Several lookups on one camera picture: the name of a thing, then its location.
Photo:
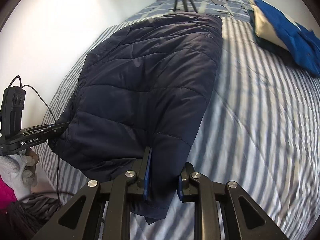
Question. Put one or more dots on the pink sleeve forearm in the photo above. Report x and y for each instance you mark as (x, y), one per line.
(7, 195)

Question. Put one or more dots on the blue cream folded garment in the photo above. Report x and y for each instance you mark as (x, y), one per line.
(282, 35)

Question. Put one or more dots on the striped blue white bedspread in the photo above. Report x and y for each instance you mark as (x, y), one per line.
(261, 129)

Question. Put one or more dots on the left hand white glove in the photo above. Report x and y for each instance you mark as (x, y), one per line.
(19, 172)

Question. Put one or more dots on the navy quilted puffer jacket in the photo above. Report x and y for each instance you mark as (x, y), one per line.
(147, 85)

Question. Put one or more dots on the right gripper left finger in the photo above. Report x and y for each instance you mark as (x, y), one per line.
(140, 188)

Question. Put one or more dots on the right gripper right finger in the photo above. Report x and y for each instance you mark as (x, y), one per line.
(187, 191)

